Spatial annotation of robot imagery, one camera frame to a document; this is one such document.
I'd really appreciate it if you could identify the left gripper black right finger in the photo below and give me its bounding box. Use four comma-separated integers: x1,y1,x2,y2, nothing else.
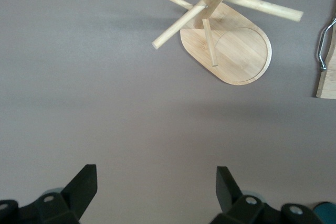
209,166,283,224

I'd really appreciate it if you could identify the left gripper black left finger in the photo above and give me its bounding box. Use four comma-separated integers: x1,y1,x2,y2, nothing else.
18,164,98,224

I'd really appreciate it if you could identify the wooden mug tree rack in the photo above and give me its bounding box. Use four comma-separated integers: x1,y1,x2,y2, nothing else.
151,0,305,86

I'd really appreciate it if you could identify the wooden cutting board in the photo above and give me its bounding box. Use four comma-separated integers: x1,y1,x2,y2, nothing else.
316,11,336,100

